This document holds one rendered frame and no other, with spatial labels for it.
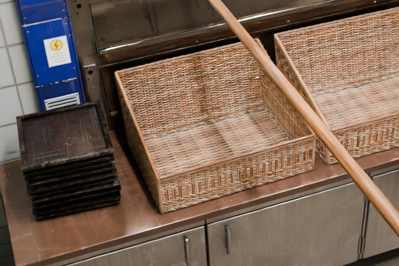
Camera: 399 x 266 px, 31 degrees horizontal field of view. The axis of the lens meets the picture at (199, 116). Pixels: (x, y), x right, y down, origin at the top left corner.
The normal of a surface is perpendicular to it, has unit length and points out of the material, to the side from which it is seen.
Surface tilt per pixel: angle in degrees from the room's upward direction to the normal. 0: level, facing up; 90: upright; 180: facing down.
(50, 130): 0
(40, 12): 90
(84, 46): 90
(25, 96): 90
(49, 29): 90
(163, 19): 70
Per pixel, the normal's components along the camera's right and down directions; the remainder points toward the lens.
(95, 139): -0.05, -0.80
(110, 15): 0.29, 0.24
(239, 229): 0.33, 0.55
